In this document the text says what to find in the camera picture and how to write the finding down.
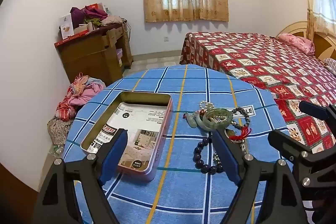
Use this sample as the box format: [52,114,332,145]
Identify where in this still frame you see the red tassel charm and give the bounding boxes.
[228,127,252,141]

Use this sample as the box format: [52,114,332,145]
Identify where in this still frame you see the magenta clothes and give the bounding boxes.
[84,5,108,20]

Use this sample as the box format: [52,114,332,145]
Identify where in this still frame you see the dark blue bead bracelet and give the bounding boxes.
[193,132,226,175]

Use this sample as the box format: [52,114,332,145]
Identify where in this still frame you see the bed with red patterned bedspread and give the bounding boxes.
[180,32,336,153]

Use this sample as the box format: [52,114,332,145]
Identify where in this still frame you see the pink pillow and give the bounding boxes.
[278,33,315,56]

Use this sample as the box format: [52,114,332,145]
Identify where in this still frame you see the striped cloth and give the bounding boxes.
[323,57,336,71]

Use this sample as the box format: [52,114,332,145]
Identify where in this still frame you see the silver bead chain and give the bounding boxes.
[213,150,224,166]

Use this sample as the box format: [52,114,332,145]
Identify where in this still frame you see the printed paper leaflet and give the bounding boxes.
[89,102,168,170]

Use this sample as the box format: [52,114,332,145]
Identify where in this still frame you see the pink padded cloth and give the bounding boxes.
[101,16,123,26]

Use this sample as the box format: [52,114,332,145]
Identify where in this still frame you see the pale jade pendant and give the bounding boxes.
[183,110,205,129]

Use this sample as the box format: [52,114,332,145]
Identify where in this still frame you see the pale jade bangle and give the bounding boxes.
[202,116,214,131]

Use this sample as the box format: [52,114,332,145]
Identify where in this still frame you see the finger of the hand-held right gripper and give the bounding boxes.
[299,101,336,121]
[268,130,336,188]

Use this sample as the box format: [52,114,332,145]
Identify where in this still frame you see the green jade bangle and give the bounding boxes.
[203,108,234,131]

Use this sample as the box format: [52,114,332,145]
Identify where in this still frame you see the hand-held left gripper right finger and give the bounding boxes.
[211,130,307,224]

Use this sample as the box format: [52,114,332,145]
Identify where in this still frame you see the floral fabric bag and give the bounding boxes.
[47,116,73,145]

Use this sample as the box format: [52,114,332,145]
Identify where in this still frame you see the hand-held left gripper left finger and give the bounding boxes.
[33,128,129,224]

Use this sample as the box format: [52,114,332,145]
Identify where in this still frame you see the flat red box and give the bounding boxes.
[55,29,91,47]

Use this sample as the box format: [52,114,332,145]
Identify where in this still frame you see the purple cloth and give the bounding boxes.
[70,7,87,29]

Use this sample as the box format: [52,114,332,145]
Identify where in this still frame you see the wooden headboard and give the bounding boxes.
[276,21,336,62]

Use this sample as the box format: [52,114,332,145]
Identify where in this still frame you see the grey bead bracelet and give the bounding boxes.
[231,107,252,130]

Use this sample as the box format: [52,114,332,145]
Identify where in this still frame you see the pearl necklace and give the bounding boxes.
[199,100,219,115]

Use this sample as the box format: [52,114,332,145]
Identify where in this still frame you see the pile of colourful clothes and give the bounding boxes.
[55,72,107,119]

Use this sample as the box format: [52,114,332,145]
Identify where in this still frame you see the rectangular metal tin box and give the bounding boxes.
[80,91,174,182]

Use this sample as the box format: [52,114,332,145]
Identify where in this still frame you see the white printed carton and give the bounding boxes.
[60,14,75,40]

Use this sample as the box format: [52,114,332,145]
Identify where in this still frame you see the blue plaid tablecloth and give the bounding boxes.
[63,64,294,224]

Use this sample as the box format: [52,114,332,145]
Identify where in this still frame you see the brown wooden cabinet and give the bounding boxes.
[55,21,133,86]

